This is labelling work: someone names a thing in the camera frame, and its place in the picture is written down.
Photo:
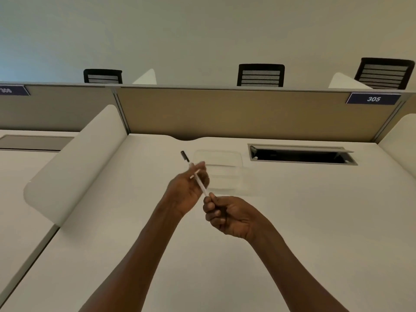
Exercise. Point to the person's right hand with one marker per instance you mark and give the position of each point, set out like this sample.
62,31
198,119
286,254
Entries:
235,217

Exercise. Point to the person's left hand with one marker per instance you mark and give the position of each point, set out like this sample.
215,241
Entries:
182,194

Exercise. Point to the person's right thumb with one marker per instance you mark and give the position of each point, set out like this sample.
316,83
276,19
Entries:
221,199

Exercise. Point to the person's left fingers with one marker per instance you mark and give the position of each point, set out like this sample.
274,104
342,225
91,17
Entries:
201,177

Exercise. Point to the white pen with black cap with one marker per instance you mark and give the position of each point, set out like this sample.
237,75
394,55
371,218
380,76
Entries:
202,185

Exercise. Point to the person's left forearm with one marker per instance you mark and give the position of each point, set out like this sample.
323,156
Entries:
136,259

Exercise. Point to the person's right forearm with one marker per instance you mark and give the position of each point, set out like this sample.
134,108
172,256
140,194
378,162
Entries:
292,269

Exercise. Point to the clear plastic tray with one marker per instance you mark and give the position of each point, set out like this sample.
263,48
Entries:
227,172

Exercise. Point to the beige desk partition panel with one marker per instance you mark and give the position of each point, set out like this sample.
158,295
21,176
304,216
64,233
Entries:
253,115
58,108

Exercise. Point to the white desk side divider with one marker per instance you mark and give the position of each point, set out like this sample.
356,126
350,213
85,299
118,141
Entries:
148,77
401,142
79,162
343,81

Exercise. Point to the black mesh office chair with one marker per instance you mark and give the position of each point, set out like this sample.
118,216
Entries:
385,74
260,75
103,76

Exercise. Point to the blue desk number label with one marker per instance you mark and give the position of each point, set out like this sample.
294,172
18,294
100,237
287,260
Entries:
13,90
373,99

